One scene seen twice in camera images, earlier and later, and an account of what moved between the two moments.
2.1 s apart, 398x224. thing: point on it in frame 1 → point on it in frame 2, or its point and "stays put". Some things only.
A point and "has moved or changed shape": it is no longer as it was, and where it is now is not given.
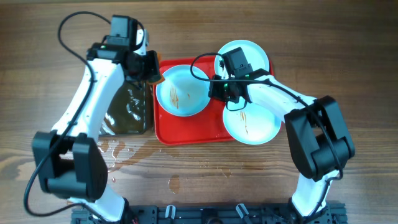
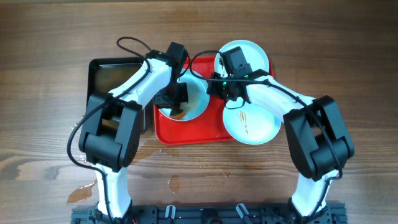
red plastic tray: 204,127 stays put
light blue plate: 254,124 stays put
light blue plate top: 255,55 stays put
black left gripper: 153,67 → 161,98
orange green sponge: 157,79 has moved or changed shape
